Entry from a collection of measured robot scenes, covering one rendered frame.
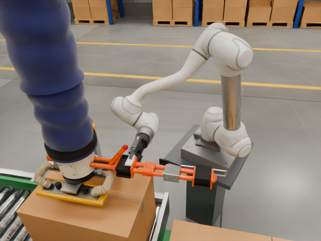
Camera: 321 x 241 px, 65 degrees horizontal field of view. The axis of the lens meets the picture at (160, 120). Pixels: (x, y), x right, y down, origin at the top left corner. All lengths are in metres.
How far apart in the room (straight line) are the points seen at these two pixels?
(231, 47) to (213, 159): 0.81
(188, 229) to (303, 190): 1.49
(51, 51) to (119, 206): 0.80
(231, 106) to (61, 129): 0.85
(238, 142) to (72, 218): 0.98
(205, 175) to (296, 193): 1.83
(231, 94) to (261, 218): 1.46
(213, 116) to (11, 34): 1.19
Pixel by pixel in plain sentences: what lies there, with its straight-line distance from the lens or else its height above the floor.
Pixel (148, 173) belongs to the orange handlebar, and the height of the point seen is 1.19.
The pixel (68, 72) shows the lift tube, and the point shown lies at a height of 1.65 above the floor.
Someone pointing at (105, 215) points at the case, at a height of 0.95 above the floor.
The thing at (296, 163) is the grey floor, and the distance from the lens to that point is 3.17.
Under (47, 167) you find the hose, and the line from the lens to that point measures 1.40.
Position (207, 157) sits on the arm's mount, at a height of 0.83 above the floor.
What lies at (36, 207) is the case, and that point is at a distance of 1.49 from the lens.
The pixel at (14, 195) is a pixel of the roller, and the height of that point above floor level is 0.55.
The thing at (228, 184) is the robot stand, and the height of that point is 0.75.
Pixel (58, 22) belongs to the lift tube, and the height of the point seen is 1.82.
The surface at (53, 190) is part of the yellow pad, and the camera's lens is 1.35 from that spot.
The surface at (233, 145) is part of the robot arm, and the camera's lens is 1.56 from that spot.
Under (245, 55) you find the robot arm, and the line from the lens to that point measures 1.21.
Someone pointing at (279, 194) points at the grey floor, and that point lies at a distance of 2.78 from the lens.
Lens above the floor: 2.01
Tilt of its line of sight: 35 degrees down
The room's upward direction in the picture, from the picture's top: 3 degrees counter-clockwise
